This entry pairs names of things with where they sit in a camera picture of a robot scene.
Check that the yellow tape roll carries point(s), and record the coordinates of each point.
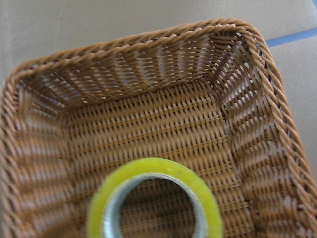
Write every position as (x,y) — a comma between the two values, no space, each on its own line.
(153,197)

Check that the brown wicker basket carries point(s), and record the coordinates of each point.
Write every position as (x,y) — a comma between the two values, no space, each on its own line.
(207,95)

